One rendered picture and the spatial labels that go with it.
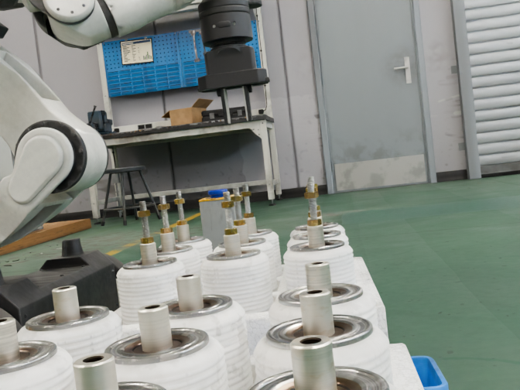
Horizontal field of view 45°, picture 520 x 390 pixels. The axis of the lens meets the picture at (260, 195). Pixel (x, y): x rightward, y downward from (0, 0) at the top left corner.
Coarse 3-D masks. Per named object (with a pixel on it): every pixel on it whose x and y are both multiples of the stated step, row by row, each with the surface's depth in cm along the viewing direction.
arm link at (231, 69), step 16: (208, 16) 106; (224, 16) 106; (240, 16) 106; (208, 32) 107; (224, 32) 106; (240, 32) 106; (224, 48) 107; (240, 48) 108; (208, 64) 108; (224, 64) 108; (240, 64) 108; (208, 80) 108; (224, 80) 108; (240, 80) 108; (256, 80) 108
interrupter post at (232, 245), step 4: (224, 236) 87; (228, 236) 87; (232, 236) 87; (236, 236) 87; (224, 240) 88; (228, 240) 87; (232, 240) 87; (236, 240) 87; (224, 244) 88; (228, 244) 87; (232, 244) 87; (236, 244) 87; (240, 244) 88; (228, 248) 87; (232, 248) 87; (236, 248) 87; (240, 248) 88; (228, 252) 87; (232, 252) 87; (236, 252) 87; (240, 252) 88
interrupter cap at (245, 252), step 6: (216, 252) 91; (222, 252) 90; (246, 252) 89; (252, 252) 87; (258, 252) 87; (210, 258) 86; (216, 258) 85; (222, 258) 85; (228, 258) 85; (234, 258) 85; (240, 258) 85
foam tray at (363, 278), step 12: (360, 264) 110; (360, 276) 99; (372, 288) 90; (120, 312) 94; (264, 312) 83; (384, 312) 79; (132, 324) 85; (252, 324) 81; (264, 324) 81; (384, 324) 79; (252, 336) 81; (252, 348) 81
